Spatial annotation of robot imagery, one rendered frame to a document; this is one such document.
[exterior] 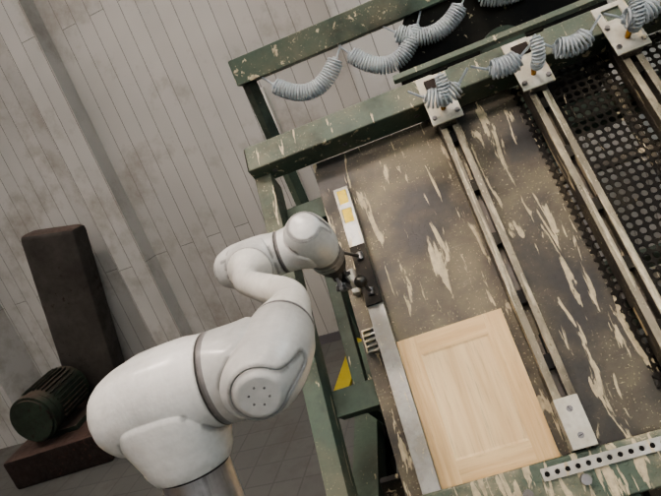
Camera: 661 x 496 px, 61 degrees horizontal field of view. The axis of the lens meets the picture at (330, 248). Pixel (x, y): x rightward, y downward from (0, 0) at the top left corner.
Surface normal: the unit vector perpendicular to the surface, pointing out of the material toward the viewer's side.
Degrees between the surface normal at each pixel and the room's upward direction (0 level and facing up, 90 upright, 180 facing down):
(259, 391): 91
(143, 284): 90
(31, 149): 90
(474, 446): 51
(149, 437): 83
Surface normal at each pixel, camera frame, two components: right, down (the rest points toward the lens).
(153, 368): -0.34, -0.55
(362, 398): -0.28, -0.36
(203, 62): -0.19, 0.31
